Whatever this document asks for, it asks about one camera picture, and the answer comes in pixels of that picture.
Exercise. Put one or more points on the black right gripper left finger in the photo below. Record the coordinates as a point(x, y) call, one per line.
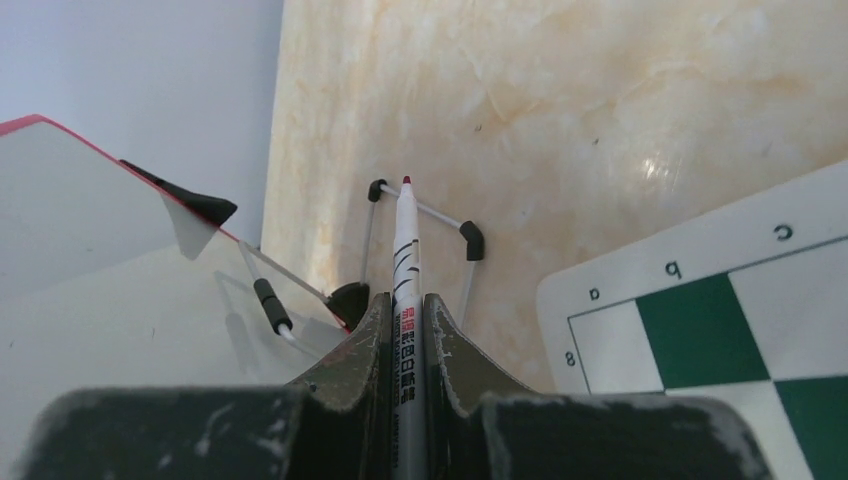
point(330, 422)

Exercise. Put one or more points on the pink framed whiteboard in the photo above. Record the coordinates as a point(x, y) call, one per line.
point(106, 281)

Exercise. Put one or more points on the purple cap whiteboard marker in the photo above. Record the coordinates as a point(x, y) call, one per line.
point(409, 456)

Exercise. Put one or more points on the green white chessboard mat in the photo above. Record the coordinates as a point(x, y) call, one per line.
point(746, 304)

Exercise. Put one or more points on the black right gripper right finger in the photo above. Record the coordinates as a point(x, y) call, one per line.
point(486, 424)

